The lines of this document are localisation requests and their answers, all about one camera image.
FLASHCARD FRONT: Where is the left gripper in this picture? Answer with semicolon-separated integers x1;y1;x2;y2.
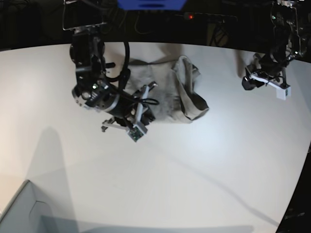
242;54;289;91

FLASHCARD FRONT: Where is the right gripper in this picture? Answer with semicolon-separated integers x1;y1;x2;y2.
101;82;158;132

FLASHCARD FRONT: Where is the beige t-shirt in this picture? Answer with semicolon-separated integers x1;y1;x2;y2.
125;55;209;124

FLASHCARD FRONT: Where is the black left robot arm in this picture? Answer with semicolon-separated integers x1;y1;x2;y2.
242;0;311;95

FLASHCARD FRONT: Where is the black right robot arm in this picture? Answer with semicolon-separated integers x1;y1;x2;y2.
62;0;159;138

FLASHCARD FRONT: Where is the black power strip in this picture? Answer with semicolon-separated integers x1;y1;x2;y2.
175;12;238;24

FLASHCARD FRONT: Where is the blue bin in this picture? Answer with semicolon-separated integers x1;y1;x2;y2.
117;0;187;11

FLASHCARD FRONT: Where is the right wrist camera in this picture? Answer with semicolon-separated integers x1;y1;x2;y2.
127;124;148;142

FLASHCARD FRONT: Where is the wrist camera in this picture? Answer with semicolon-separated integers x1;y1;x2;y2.
276;86;291;100
127;124;148;142

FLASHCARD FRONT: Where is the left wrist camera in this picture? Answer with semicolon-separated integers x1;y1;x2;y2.
276;86;291;100

